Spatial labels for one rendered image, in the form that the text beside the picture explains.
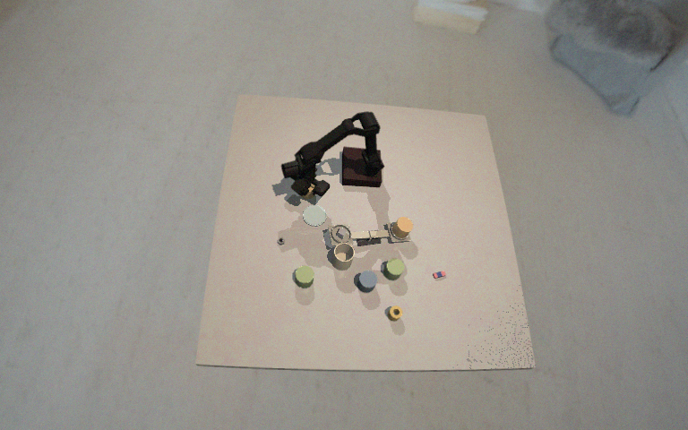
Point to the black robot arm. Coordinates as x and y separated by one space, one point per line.
313 151

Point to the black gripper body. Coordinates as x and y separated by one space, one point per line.
321 187

